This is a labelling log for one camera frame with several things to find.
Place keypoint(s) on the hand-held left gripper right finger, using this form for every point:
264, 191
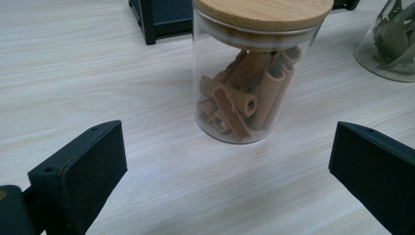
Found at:
375, 169

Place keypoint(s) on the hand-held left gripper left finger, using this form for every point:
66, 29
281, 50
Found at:
81, 176

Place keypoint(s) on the bundle of brown cinnamon sticks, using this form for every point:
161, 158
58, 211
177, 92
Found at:
248, 84

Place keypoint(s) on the glass jar with wooden lid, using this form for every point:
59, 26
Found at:
261, 14

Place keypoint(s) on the glass jar of green leaves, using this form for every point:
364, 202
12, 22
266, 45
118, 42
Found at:
363, 55

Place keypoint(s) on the dried green leaves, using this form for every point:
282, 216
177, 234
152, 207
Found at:
391, 39

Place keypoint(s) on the black metal rack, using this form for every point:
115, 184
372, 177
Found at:
163, 16

